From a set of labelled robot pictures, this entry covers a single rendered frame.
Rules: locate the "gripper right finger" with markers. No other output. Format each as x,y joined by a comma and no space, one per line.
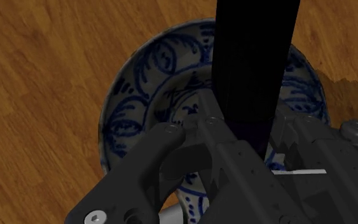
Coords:
336,161

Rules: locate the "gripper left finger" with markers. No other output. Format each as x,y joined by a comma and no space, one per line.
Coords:
135,173

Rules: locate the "black long bar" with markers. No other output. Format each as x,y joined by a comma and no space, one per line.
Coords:
250,62

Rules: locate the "blue and white patterned plate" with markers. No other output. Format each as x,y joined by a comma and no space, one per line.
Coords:
154,77

